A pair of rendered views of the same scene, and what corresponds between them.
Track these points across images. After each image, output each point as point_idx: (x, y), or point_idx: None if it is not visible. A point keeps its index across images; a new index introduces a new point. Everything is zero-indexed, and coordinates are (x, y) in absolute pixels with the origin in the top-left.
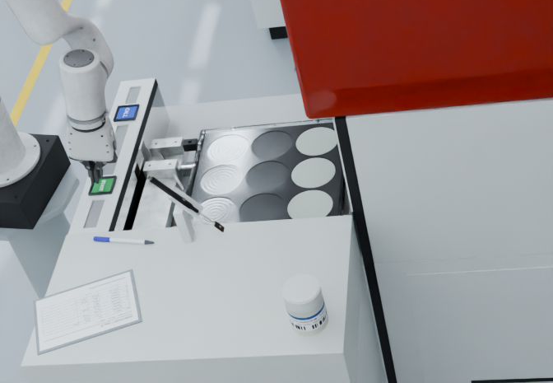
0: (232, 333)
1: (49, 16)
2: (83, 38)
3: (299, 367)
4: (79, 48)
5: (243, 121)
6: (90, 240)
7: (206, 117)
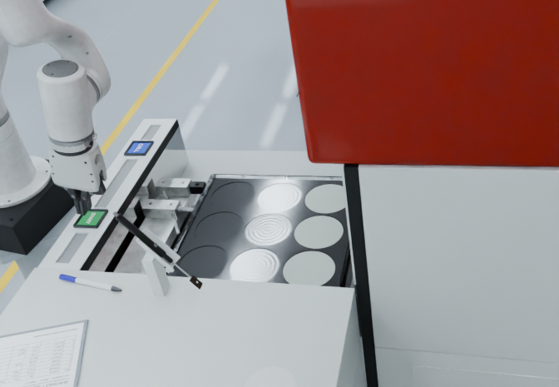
0: None
1: (22, 11)
2: (75, 50)
3: None
4: (66, 59)
5: (259, 171)
6: (56, 278)
7: (225, 164)
